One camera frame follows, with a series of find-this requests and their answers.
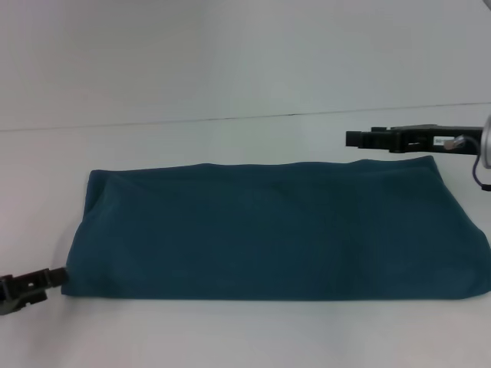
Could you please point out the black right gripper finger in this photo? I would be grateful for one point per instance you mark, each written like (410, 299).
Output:
(354, 138)

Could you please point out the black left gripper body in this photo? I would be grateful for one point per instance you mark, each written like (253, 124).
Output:
(23, 289)

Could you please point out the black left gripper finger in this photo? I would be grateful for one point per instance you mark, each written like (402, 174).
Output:
(57, 278)

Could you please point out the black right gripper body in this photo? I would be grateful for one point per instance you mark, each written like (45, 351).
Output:
(418, 138)

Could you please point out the teal blue shirt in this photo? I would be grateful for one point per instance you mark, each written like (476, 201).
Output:
(276, 230)

